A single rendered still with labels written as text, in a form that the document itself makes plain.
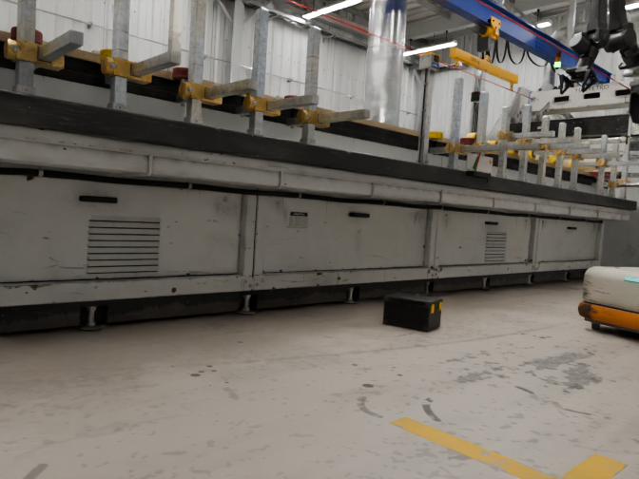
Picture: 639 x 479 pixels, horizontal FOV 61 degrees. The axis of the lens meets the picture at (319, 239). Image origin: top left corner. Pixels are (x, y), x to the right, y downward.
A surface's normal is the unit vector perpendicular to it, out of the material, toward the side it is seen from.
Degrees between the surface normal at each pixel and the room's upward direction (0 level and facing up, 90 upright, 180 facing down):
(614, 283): 90
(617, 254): 90
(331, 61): 90
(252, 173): 90
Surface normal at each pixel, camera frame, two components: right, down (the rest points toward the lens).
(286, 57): 0.68, 0.08
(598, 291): -0.91, -0.04
